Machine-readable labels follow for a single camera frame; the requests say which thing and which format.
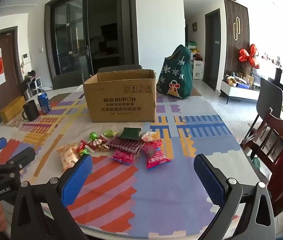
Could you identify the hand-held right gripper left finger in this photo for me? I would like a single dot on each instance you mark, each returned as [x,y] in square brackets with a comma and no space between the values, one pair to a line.
[77,177]

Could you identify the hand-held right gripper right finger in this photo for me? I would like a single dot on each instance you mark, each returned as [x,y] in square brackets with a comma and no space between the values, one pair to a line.
[209,177]

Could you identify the green foil candy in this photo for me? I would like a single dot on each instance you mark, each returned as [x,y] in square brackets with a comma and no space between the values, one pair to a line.
[92,136]

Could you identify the large pink snack packet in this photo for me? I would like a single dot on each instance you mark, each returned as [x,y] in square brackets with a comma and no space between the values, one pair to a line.
[156,157]

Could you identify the brown cardboard box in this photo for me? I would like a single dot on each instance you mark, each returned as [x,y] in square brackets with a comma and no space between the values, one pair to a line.
[121,100]

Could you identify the peach checked snack packet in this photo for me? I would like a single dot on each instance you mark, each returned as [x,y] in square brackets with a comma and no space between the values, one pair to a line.
[67,155]

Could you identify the green red wrapped candy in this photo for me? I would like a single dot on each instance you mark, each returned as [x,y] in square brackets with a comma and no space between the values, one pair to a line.
[84,152]

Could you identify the red white wrapped candy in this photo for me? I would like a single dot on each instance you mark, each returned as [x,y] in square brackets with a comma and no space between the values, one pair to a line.
[103,137]
[93,145]

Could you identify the yellow woven tissue box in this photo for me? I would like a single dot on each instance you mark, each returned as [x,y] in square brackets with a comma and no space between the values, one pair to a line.
[11,108]

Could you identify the green plastic bag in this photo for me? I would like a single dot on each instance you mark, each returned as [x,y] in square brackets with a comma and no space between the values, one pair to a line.
[256,162]

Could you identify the small pink snack packet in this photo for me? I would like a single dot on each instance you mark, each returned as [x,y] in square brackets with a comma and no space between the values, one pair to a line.
[122,156]

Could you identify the black mug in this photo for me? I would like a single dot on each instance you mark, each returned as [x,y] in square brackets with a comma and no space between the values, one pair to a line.
[31,110]

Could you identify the light green wrapped candy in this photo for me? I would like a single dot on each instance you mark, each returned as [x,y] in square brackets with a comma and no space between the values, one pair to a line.
[110,132]

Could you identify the dark red striped snack packet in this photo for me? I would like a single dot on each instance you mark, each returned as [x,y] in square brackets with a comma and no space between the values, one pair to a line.
[125,145]

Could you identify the blue soda can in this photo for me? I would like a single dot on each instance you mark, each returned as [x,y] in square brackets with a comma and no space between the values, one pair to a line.
[44,102]

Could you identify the dark green snack packet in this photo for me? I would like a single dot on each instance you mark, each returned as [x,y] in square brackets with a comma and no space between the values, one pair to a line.
[130,133]

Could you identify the white pink snack packet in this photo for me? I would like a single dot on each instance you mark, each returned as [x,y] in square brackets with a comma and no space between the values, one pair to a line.
[148,136]

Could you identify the small white shelf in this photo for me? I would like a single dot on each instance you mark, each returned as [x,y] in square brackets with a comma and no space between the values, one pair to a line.
[38,83]

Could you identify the dark plush toy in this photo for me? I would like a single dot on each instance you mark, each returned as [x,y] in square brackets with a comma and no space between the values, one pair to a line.
[31,77]

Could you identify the dark wooden chair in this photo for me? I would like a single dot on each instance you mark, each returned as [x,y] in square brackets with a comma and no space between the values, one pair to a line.
[276,130]

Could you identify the white low cabinet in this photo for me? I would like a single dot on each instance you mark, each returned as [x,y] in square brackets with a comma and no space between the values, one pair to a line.
[239,93]

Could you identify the brown entrance door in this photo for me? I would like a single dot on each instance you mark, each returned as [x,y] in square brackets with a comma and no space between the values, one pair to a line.
[10,55]

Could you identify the blue box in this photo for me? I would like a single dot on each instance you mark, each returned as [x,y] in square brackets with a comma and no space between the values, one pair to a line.
[242,85]

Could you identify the white drawer unit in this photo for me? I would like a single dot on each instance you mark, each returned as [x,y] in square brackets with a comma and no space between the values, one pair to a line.
[197,70]

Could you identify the green snowflake tote bag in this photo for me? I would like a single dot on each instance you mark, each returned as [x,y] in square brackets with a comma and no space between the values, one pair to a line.
[174,75]

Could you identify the dark interior door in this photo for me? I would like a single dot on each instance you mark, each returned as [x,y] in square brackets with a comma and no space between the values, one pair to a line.
[211,55]

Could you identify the black framed glass sliding doors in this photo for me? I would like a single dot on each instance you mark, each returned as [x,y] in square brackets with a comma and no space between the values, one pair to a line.
[69,42]

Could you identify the red foil bow balloon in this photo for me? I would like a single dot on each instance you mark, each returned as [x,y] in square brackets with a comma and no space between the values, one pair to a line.
[244,55]

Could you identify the small framed picture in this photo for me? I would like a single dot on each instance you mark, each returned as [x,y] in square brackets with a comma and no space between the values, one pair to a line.
[194,26]

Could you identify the white wall intercom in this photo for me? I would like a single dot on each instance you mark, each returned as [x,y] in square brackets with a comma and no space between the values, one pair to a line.
[26,57]

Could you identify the gold loop wall ornament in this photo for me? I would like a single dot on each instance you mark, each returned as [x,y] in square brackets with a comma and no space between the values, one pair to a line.
[234,30]

